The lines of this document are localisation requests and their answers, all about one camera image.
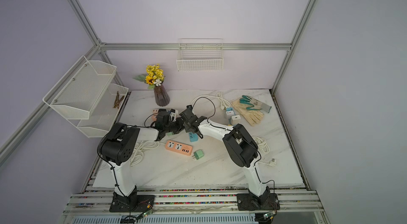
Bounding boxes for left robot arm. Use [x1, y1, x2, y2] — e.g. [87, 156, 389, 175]
[97, 109, 184, 197]

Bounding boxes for white charger plug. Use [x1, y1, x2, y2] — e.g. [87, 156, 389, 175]
[230, 115, 241, 125]

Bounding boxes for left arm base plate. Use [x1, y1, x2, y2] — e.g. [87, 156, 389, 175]
[109, 193, 155, 212]

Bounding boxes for wooden clothespins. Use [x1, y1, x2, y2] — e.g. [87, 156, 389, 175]
[113, 91, 126, 109]

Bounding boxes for purple ribbed glass vase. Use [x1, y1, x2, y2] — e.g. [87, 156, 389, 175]
[154, 85, 170, 107]

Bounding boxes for white mesh wall shelf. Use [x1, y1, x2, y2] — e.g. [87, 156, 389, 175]
[42, 56, 128, 138]

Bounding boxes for green grey work glove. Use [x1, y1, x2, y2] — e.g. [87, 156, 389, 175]
[239, 95, 272, 113]

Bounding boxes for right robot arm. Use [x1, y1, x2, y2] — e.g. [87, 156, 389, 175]
[180, 105, 270, 200]

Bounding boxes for small blue power strip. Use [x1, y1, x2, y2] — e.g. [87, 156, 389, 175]
[226, 107, 235, 117]

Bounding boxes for pink power strip front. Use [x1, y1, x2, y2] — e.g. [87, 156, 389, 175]
[165, 140, 192, 156]

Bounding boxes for white wire wall basket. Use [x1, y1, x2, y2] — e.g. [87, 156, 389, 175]
[177, 38, 224, 72]

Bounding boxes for beige work glove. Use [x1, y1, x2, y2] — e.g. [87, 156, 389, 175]
[231, 100, 265, 126]

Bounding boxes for yellow artificial flowers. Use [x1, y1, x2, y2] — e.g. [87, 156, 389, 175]
[133, 64, 165, 89]

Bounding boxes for pink power strip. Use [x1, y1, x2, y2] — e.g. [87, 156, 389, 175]
[151, 109, 160, 121]
[165, 140, 192, 156]

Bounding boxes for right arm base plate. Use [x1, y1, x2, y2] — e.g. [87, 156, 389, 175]
[236, 192, 280, 211]

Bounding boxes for white cable far right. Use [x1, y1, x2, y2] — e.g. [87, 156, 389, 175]
[190, 92, 231, 113]

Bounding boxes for white coiled cable right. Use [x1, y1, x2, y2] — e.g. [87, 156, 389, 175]
[250, 136, 277, 167]

